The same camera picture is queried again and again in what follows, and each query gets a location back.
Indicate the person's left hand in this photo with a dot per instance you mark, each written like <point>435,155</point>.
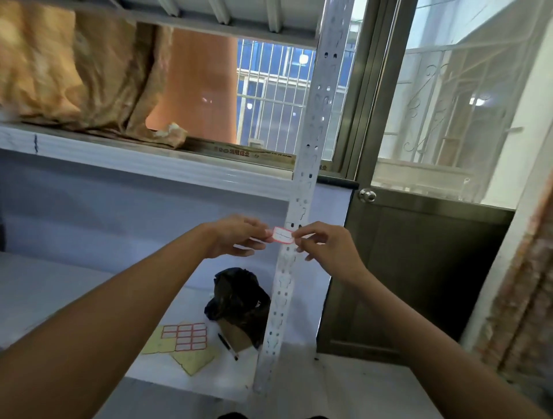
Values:
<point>233,235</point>

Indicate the person's right hand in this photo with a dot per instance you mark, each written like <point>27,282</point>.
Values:
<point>335,254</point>

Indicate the red-bordered white label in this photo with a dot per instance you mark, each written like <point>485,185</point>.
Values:
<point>283,235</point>

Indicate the black plastic bag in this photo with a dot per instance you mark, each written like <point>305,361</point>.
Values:
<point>237,298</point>

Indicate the white perforated shelf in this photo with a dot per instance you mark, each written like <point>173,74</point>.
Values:
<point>319,108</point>

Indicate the person's left forearm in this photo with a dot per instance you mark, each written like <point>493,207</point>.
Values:
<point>99,332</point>

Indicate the person's right forearm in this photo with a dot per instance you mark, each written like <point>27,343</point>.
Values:
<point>440,345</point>

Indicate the grey ribbed shelf board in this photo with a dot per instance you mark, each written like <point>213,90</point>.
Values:
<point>224,15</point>

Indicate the silver round door knob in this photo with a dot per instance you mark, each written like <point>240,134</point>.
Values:
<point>367,195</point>

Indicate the dark brown glazed door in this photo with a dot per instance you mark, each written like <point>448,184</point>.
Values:
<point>414,267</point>

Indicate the black marker pen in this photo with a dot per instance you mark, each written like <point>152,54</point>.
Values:
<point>227,346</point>

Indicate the yellow sheet of red-bordered labels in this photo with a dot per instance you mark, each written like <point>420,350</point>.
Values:
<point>186,336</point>

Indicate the white window security bars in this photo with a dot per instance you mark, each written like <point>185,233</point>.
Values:
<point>272,103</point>

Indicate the orange-brown panel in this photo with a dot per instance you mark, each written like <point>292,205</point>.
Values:
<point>198,86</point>

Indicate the ornate white metal grille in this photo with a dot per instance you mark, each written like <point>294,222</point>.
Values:
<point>432,112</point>

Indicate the orange patterned cloth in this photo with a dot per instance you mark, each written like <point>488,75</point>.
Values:
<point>82,73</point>

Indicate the aluminium window frame rail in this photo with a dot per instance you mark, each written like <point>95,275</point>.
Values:
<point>246,154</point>

